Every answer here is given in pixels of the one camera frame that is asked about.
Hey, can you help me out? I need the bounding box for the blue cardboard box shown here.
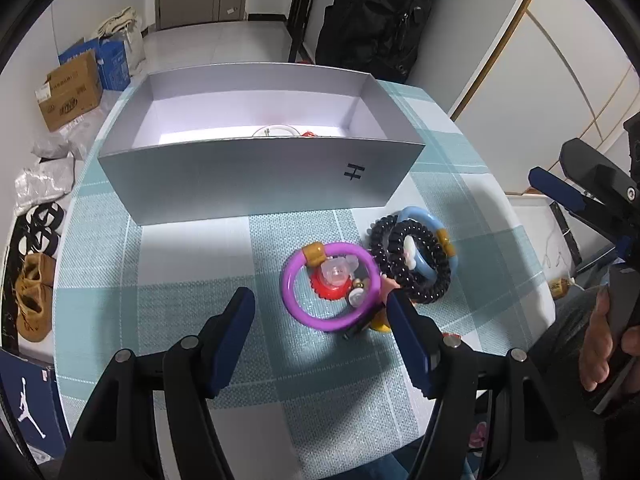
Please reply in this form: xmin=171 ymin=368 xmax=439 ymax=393
xmin=58 ymin=37 xmax=133 ymax=92

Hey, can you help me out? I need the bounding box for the silver cardboard box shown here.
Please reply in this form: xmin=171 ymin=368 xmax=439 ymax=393
xmin=96 ymin=62 xmax=427 ymax=227

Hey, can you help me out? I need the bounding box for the dark blue shoe box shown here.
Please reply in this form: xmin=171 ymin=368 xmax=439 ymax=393
xmin=0 ymin=347 xmax=71 ymax=466

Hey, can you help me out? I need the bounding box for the blue bracelet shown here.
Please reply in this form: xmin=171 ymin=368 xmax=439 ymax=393
xmin=395 ymin=205 xmax=463 ymax=291

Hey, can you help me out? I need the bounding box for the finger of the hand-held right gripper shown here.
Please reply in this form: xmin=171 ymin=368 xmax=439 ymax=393
xmin=528 ymin=166 xmax=640 ymax=241
xmin=560 ymin=139 xmax=632 ymax=196

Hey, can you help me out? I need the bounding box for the purple bracelet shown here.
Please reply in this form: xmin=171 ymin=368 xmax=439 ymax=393
xmin=280 ymin=241 xmax=383 ymax=333

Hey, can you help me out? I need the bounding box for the person's right hand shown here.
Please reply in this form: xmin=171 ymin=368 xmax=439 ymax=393
xmin=579 ymin=287 xmax=640 ymax=393

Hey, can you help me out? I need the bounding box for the cream tote bag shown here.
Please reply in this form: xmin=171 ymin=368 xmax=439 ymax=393
xmin=90 ymin=7 xmax=146 ymax=78

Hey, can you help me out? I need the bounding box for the brown boot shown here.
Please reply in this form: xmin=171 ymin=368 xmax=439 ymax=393
xmin=22 ymin=252 xmax=56 ymax=291
xmin=14 ymin=280 xmax=53 ymax=342

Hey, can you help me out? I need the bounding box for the brown cardboard box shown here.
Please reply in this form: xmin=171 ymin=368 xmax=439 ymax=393
xmin=35 ymin=50 xmax=104 ymax=132

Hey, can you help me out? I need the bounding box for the checked teal tablecloth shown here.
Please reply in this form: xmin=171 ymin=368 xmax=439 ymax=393
xmin=52 ymin=80 xmax=558 ymax=461

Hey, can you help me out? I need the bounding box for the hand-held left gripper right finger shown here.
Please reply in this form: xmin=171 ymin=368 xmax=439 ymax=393
xmin=385 ymin=290 xmax=576 ymax=480

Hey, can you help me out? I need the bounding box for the black backpack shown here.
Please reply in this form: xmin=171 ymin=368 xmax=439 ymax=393
xmin=315 ymin=0 xmax=446 ymax=83

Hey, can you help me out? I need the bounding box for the clear bangle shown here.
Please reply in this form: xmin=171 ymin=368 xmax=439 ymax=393
xmin=251 ymin=124 xmax=301 ymax=139

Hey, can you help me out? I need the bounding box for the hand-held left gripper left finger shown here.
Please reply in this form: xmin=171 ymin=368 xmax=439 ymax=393
xmin=60 ymin=287 xmax=257 ymax=480

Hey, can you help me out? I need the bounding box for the black metal frame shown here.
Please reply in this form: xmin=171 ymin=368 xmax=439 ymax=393
xmin=287 ymin=0 xmax=326 ymax=63

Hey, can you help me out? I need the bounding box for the white wardrobe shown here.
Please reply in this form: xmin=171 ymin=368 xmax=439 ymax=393
xmin=447 ymin=0 xmax=640 ymax=196

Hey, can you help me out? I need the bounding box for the black and white sneaker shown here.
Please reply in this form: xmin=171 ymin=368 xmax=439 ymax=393
xmin=30 ymin=203 xmax=66 ymax=231
xmin=17 ymin=225 xmax=58 ymax=256

